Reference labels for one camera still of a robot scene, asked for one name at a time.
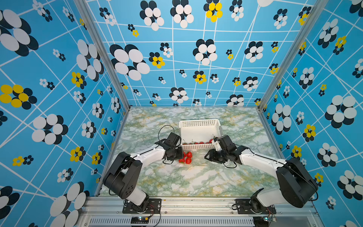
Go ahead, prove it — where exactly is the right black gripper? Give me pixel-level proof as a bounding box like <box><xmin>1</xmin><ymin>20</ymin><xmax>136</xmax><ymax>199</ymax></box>
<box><xmin>203</xmin><ymin>149</ymin><xmax>228</xmax><ymax>163</ymax></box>

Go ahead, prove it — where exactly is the white perforated plastic basket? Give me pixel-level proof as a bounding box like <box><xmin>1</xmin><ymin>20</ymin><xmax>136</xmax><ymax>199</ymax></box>
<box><xmin>179</xmin><ymin>119</ymin><xmax>222</xmax><ymax>152</ymax></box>

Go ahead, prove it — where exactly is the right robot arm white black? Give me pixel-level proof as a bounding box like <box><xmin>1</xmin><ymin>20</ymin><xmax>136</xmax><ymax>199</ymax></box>
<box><xmin>204</xmin><ymin>146</ymin><xmax>318</xmax><ymax>214</ymax></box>

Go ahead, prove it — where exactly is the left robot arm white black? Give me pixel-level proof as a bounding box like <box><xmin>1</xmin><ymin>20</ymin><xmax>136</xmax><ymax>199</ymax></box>
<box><xmin>103</xmin><ymin>143</ymin><xmax>184</xmax><ymax>213</ymax></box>

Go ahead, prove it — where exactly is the green circuit board left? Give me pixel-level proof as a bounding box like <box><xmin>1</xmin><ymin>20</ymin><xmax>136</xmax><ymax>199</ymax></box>
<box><xmin>130</xmin><ymin>216</ymin><xmax>149</xmax><ymax>225</ymax></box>

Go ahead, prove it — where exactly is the circuit board right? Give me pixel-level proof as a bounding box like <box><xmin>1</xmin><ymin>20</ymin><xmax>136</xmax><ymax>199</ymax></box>
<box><xmin>253</xmin><ymin>217</ymin><xmax>276</xmax><ymax>227</ymax></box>

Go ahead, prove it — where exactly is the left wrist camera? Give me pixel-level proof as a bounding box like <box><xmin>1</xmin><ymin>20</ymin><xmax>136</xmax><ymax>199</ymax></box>
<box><xmin>165</xmin><ymin>132</ymin><xmax>181</xmax><ymax>147</ymax></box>

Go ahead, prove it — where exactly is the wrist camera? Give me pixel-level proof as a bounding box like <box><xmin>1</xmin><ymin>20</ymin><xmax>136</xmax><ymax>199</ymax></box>
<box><xmin>165</xmin><ymin>132</ymin><xmax>181</xmax><ymax>147</ymax></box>
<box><xmin>212</xmin><ymin>135</ymin><xmax>237</xmax><ymax>152</ymax></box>

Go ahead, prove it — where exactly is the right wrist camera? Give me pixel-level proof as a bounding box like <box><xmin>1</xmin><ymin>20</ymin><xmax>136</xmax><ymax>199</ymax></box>
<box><xmin>212</xmin><ymin>135</ymin><xmax>237</xmax><ymax>152</ymax></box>

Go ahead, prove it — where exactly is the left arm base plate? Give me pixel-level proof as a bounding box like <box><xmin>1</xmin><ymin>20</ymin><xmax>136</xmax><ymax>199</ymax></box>
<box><xmin>123</xmin><ymin>198</ymin><xmax>162</xmax><ymax>214</ymax></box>

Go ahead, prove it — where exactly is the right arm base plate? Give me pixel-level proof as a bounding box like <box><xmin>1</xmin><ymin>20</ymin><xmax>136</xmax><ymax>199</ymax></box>
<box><xmin>232</xmin><ymin>199</ymin><xmax>276</xmax><ymax>215</ymax></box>

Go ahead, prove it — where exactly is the aluminium front frame rail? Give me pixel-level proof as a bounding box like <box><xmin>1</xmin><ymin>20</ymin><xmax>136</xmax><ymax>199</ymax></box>
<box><xmin>77</xmin><ymin>196</ymin><xmax>324</xmax><ymax>227</ymax></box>

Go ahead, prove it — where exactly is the left aluminium corner post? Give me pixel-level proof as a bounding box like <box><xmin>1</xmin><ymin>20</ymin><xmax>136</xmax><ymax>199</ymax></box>
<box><xmin>74</xmin><ymin>0</ymin><xmax>130</xmax><ymax>112</ymax></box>

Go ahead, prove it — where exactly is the aluminium corner post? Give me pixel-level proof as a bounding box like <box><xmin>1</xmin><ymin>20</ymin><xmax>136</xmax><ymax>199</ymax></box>
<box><xmin>74</xmin><ymin>0</ymin><xmax>130</xmax><ymax>112</ymax></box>
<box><xmin>258</xmin><ymin>0</ymin><xmax>329</xmax><ymax>113</ymax></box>

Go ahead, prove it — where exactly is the right aluminium corner post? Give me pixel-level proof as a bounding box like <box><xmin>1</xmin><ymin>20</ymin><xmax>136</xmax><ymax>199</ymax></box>
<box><xmin>258</xmin><ymin>0</ymin><xmax>329</xmax><ymax>113</ymax></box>

